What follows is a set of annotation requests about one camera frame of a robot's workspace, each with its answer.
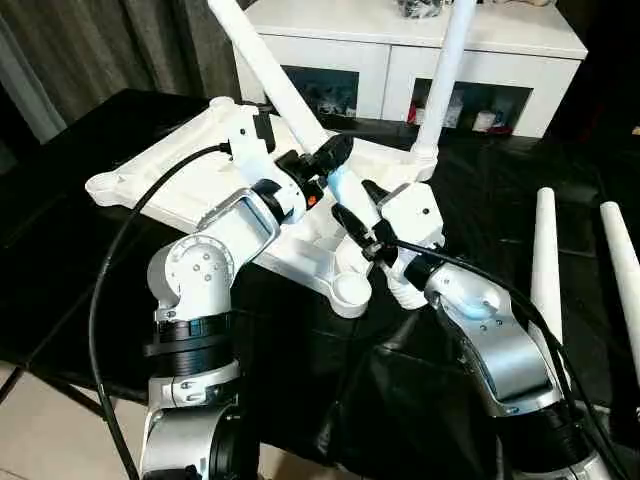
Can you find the white plastic table top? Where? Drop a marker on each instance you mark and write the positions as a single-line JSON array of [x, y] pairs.
[[165, 165]]

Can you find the white plastic table leg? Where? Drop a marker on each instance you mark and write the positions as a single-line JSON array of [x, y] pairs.
[[270, 70], [445, 75], [622, 260], [545, 260]]

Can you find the black work mat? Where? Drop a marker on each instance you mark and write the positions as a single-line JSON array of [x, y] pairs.
[[75, 225]]

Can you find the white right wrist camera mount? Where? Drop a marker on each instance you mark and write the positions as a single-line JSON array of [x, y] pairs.
[[415, 210]]

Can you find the white mug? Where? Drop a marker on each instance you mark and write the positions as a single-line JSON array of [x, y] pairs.
[[482, 120]]

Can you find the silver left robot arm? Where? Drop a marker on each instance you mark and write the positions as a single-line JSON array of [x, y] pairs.
[[200, 270]]

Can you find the black plastic bag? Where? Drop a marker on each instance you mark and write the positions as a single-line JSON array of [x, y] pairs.
[[420, 7]]

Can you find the white sideboard cabinet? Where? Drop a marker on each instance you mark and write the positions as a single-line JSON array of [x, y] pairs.
[[350, 55]]

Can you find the black metal table frame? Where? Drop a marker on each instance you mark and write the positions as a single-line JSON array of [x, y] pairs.
[[80, 397]]

